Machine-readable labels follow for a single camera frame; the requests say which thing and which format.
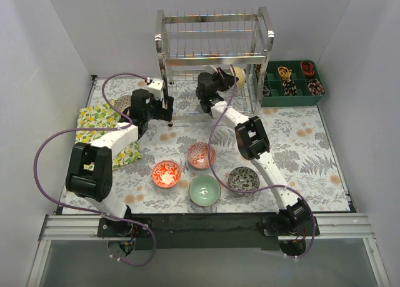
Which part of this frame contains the small purple patterned bowl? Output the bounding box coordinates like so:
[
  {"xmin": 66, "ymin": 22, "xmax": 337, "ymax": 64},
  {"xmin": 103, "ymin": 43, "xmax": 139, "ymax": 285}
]
[{"xmin": 114, "ymin": 95, "xmax": 131, "ymax": 112}]

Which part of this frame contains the yellow and teal patterned bowl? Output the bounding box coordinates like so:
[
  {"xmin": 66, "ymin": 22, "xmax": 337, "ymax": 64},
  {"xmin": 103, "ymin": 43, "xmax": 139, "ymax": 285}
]
[{"xmin": 229, "ymin": 65, "xmax": 246, "ymax": 90}]

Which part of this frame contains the black leaf patterned bowl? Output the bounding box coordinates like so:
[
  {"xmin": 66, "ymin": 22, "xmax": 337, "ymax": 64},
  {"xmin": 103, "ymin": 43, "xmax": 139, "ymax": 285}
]
[{"xmin": 228, "ymin": 167, "xmax": 260, "ymax": 195}]

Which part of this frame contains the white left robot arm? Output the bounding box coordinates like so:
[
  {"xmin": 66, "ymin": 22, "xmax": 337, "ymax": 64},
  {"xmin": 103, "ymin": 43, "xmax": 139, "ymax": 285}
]
[{"xmin": 66, "ymin": 89, "xmax": 174, "ymax": 237}]

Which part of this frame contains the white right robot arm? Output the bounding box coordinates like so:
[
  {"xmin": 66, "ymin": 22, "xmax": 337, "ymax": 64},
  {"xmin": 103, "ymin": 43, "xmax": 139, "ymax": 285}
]
[{"xmin": 196, "ymin": 68, "xmax": 317, "ymax": 237}]

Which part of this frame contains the stainless steel dish rack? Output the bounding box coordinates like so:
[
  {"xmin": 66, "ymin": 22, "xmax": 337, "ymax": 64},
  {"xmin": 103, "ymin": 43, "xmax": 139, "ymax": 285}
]
[{"xmin": 155, "ymin": 6, "xmax": 275, "ymax": 120}]

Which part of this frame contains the lemon print cloth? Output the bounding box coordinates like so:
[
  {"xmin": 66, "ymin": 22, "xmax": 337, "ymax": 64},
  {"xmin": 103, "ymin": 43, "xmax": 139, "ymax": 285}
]
[{"xmin": 75, "ymin": 103, "xmax": 143, "ymax": 170}]

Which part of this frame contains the orange geometric patterned bowl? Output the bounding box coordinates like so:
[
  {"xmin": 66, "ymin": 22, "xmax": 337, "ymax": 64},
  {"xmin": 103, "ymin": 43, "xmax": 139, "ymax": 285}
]
[{"xmin": 187, "ymin": 142, "xmax": 217, "ymax": 169}]

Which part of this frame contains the floral patterned table mat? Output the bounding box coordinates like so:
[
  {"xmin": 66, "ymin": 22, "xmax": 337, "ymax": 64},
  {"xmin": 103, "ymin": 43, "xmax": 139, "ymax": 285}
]
[{"xmin": 61, "ymin": 77, "xmax": 351, "ymax": 215}]

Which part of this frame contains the orange floral patterned bowl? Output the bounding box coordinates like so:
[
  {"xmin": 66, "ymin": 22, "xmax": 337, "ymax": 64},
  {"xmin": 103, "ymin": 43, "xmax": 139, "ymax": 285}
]
[{"xmin": 151, "ymin": 160, "xmax": 182, "ymax": 188}]

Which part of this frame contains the green compartment organizer tray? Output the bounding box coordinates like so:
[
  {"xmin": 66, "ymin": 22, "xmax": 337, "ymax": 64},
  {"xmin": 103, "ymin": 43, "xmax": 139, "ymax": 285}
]
[{"xmin": 261, "ymin": 60, "xmax": 326, "ymax": 108}]

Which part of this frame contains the mint green bowl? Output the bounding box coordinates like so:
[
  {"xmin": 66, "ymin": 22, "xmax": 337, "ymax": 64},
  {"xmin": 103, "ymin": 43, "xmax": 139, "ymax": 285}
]
[{"xmin": 188, "ymin": 175, "xmax": 221, "ymax": 207}]

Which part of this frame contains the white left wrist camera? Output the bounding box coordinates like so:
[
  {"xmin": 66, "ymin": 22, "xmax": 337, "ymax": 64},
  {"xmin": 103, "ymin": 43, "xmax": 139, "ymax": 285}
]
[{"xmin": 145, "ymin": 77, "xmax": 164, "ymax": 101}]

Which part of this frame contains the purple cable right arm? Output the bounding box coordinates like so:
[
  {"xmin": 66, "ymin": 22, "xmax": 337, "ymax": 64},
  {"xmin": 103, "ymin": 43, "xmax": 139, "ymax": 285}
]
[{"xmin": 210, "ymin": 86, "xmax": 317, "ymax": 259}]

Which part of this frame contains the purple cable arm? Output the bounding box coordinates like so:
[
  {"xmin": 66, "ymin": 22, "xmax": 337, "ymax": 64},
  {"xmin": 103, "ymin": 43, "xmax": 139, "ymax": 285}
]
[
  {"xmin": 32, "ymin": 73, "xmax": 157, "ymax": 267},
  {"xmin": 210, "ymin": 86, "xmax": 317, "ymax": 259}
]

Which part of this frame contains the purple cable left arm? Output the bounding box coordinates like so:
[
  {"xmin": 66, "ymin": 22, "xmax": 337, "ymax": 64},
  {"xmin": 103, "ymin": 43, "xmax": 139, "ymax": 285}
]
[{"xmin": 32, "ymin": 73, "xmax": 157, "ymax": 267}]

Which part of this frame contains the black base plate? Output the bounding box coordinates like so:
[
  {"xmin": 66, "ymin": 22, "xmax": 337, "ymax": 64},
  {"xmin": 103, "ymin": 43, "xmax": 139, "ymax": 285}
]
[{"xmin": 96, "ymin": 212, "xmax": 319, "ymax": 250}]

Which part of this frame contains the aluminium front rail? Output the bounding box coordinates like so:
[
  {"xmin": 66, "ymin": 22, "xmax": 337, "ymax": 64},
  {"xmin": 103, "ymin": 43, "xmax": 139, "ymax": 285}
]
[{"xmin": 39, "ymin": 213, "xmax": 374, "ymax": 240}]

